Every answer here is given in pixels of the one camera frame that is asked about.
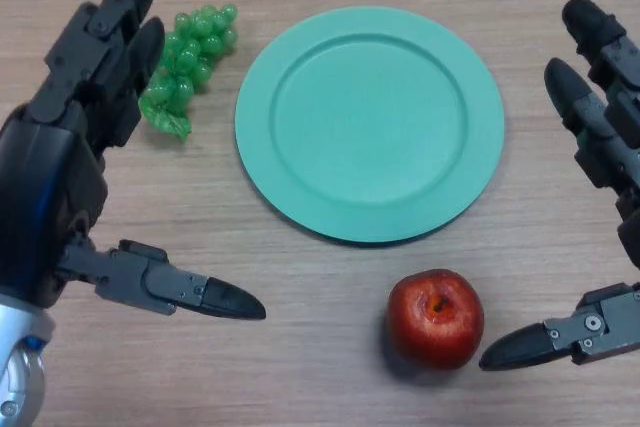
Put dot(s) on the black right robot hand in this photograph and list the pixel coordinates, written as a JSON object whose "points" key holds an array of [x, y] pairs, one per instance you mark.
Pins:
{"points": [[612, 142]]}

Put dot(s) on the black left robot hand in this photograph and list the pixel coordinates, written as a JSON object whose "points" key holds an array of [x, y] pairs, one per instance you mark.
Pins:
{"points": [[45, 187]]}

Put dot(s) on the red apple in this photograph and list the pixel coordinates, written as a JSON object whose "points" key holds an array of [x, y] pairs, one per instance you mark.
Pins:
{"points": [[435, 322]]}

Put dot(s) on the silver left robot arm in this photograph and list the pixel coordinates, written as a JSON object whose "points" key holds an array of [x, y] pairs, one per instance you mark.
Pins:
{"points": [[20, 347]]}

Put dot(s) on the green round plate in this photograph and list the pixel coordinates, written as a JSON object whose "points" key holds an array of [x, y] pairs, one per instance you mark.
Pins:
{"points": [[370, 122]]}

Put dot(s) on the green grape bunch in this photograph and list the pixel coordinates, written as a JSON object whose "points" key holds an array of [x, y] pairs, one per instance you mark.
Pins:
{"points": [[192, 54]]}

